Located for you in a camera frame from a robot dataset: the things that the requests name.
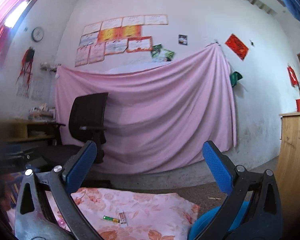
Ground blue cardboard box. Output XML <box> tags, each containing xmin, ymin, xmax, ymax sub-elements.
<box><xmin>0</xmin><ymin>172</ymin><xmax>24</xmax><ymax>211</ymax></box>

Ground wooden side desk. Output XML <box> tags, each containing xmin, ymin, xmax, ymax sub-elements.
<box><xmin>0</xmin><ymin>120</ymin><xmax>57</xmax><ymax>144</ymax></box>

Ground black office chair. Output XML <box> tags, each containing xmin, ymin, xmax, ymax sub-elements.
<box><xmin>42</xmin><ymin>92</ymin><xmax>108</xmax><ymax>165</ymax></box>

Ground blue plastic basin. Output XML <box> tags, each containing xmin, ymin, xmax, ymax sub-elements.
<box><xmin>187</xmin><ymin>200</ymin><xmax>251</xmax><ymax>240</ymax></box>

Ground pink floral table cloth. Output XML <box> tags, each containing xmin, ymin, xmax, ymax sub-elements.
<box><xmin>6</xmin><ymin>187</ymin><xmax>201</xmax><ymax>240</ymax></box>

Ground stack of books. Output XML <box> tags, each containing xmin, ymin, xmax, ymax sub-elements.
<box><xmin>28</xmin><ymin>103</ymin><xmax>56</xmax><ymax>122</ymax></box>

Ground wooden cabinet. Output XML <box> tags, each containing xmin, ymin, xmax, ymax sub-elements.
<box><xmin>275</xmin><ymin>112</ymin><xmax>300</xmax><ymax>224</ymax></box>

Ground pink hanging sheet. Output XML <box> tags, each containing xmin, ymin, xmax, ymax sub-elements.
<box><xmin>55</xmin><ymin>44</ymin><xmax>237</xmax><ymax>174</ymax></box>

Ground green hanging bag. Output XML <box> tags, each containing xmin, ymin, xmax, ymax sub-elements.
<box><xmin>230</xmin><ymin>72</ymin><xmax>243</xmax><ymax>87</ymax></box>

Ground red cup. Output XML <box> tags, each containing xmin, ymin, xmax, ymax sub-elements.
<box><xmin>295</xmin><ymin>99</ymin><xmax>300</xmax><ymax>112</ymax></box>

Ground red hanging ornament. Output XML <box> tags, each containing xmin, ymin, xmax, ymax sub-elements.
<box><xmin>287</xmin><ymin>65</ymin><xmax>299</xmax><ymax>87</ymax></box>

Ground green photo prints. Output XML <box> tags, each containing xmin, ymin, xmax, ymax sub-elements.
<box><xmin>150</xmin><ymin>44</ymin><xmax>175</xmax><ymax>62</ymax></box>

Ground wall calendar sheet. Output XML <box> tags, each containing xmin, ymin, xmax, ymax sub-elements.
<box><xmin>31</xmin><ymin>77</ymin><xmax>45</xmax><ymax>101</ymax></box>

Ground red tassel wall decoration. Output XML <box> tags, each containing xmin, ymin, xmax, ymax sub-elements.
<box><xmin>17</xmin><ymin>47</ymin><xmax>35</xmax><ymax>89</ymax></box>

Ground red diamond wall paper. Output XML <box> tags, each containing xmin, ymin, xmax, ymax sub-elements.
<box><xmin>225</xmin><ymin>34</ymin><xmax>249</xmax><ymax>61</ymax></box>

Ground round wall clock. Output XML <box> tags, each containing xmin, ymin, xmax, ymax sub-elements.
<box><xmin>31</xmin><ymin>27</ymin><xmax>44</xmax><ymax>42</ymax></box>

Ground small black wall photo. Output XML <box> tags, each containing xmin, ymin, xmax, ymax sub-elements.
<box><xmin>178</xmin><ymin>35</ymin><xmax>188</xmax><ymax>46</ymax></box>

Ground wall certificates cluster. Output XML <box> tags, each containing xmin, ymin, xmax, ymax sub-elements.
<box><xmin>75</xmin><ymin>14</ymin><xmax>168</xmax><ymax>67</ymax></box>

